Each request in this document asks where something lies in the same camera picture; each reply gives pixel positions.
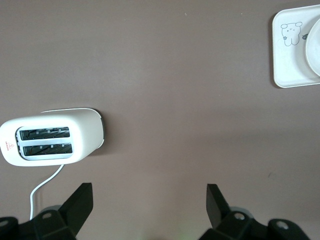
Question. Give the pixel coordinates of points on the cream round plate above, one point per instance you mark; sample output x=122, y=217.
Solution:
x=313, y=50

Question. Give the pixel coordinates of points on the white two-slot toaster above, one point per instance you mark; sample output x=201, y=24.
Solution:
x=85, y=135

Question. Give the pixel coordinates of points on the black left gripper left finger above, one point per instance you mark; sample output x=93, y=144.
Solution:
x=80, y=207

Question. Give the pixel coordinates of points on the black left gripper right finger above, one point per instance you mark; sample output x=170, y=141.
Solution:
x=217, y=207

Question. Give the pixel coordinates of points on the cream rabbit print tray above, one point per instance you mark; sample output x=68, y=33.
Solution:
x=287, y=65

